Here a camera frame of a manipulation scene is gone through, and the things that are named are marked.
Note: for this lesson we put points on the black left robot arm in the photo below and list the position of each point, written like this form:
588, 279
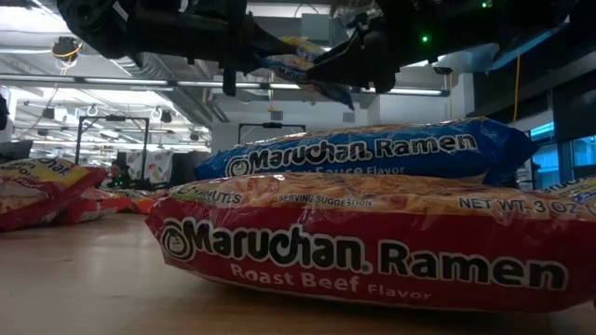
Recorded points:
93, 23

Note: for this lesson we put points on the red Maruchan beef ramen packet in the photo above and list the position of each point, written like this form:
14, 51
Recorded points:
326, 260
139, 204
42, 186

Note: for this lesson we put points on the long fluorescent light strip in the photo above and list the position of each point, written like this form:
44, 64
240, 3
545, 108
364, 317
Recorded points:
125, 81

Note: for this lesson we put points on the white patterned cloth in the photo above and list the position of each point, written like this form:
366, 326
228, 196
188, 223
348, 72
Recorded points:
156, 165

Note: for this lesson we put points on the grey wall vent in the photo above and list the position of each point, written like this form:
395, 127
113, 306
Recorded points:
348, 117
277, 115

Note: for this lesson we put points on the black frame stand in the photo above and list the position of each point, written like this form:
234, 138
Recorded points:
114, 118
272, 125

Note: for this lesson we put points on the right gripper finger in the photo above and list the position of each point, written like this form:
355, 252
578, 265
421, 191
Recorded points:
340, 65

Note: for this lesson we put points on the dark monitor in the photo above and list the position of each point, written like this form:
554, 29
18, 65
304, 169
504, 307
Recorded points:
16, 151

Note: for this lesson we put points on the blue lit window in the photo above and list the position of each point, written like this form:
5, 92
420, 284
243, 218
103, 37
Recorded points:
582, 153

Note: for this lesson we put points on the dark grey hanging cloth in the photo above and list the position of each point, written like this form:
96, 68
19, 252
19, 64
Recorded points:
191, 165

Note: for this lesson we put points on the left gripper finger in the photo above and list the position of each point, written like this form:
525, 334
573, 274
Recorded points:
270, 44

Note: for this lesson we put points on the black ceiling dome device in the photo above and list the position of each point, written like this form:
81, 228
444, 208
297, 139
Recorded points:
65, 46

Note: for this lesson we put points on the black security camera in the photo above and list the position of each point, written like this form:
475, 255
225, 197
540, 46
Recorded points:
442, 70

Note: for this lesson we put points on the silver round air duct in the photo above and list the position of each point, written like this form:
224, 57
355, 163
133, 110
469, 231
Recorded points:
186, 93

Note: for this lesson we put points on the orange Maruchan chicken ramen packet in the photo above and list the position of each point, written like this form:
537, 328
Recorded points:
100, 207

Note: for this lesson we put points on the person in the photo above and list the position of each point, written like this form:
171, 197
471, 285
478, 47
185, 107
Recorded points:
118, 174

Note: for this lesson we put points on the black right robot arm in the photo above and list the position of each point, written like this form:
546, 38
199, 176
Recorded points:
489, 28

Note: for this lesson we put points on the grey ceiling box unit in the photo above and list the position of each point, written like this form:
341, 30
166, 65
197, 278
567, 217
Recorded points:
316, 25

